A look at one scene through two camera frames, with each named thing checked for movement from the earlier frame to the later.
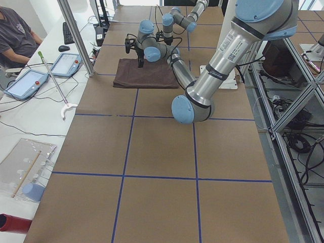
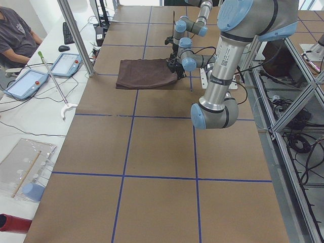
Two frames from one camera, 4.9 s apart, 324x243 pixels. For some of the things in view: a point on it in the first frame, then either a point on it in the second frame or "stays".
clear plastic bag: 24,171 stays
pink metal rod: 69,105 stays
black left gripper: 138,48 -> 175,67
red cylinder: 8,223 stays
